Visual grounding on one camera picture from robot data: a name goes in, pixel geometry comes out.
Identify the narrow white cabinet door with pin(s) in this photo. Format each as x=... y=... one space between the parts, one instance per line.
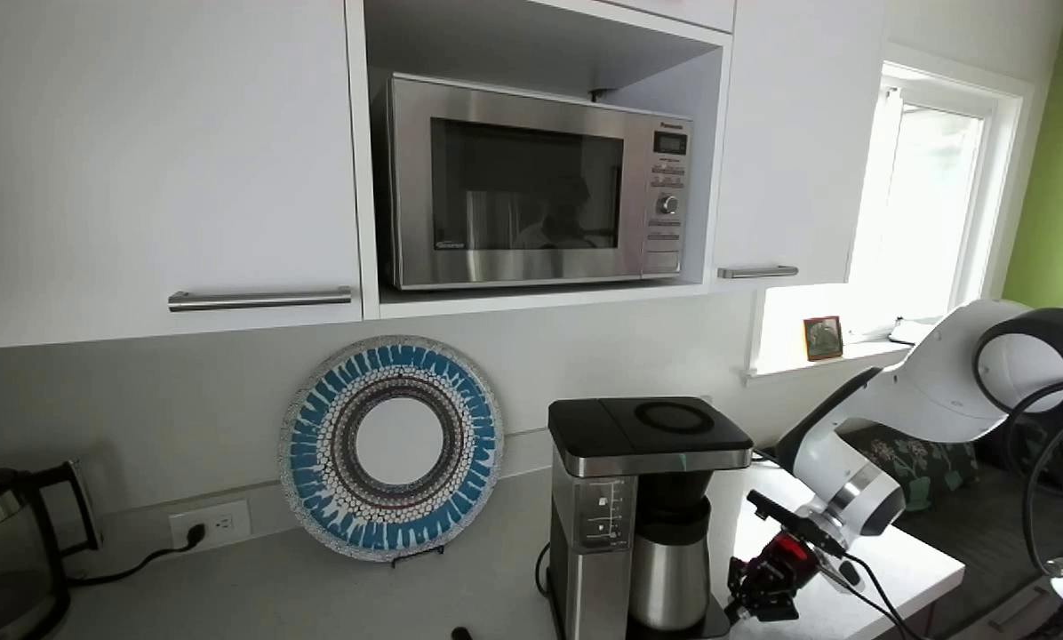
x=783 y=130

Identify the black plate stand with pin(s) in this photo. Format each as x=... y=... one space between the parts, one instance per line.
x=418 y=556

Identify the white framed window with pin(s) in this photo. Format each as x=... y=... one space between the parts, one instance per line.
x=935 y=180

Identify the small white overhead cabinet door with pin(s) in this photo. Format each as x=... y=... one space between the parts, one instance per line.
x=683 y=8

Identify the white wall outlet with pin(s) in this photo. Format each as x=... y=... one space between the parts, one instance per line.
x=225 y=519

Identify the blue white decorative plate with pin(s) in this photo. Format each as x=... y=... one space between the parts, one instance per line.
x=318 y=448

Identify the dark patterned cushion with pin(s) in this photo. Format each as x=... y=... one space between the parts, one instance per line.
x=939 y=462
x=1057 y=447

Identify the steel black coffeemaker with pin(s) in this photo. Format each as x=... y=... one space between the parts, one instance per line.
x=590 y=519

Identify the large white cabinet door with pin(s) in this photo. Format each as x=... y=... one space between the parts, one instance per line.
x=150 y=154

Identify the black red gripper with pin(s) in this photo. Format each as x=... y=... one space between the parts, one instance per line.
x=789 y=560

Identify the steel thermal carafe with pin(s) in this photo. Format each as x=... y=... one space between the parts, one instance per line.
x=671 y=569

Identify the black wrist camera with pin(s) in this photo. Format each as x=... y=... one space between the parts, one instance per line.
x=810 y=519

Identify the small dark picture frame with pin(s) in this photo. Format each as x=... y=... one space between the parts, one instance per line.
x=824 y=334

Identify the stainless steel microwave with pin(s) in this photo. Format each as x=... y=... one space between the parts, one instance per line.
x=530 y=181

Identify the dark grey sofa seat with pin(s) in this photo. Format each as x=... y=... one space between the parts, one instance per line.
x=980 y=535

